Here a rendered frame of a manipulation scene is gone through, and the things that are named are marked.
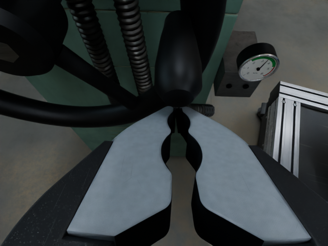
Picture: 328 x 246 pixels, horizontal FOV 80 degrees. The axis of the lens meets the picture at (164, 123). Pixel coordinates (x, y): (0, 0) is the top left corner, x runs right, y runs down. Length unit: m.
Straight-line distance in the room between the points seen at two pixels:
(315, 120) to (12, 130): 1.39
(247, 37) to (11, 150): 1.09
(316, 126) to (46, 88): 0.96
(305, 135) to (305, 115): 0.10
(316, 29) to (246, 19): 0.49
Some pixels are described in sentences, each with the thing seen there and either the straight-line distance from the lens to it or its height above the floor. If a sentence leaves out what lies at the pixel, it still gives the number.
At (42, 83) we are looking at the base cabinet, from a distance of 0.57.
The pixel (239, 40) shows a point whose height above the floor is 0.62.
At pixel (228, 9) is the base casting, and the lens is 0.36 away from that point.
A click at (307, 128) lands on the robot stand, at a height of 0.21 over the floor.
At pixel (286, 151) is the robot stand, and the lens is 0.85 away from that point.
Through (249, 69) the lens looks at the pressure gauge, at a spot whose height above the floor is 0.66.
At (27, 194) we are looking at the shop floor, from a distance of 1.08.
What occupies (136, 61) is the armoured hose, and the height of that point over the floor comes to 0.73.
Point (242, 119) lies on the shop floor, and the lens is 1.12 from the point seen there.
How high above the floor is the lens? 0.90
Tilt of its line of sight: 62 degrees down
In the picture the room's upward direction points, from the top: 2 degrees clockwise
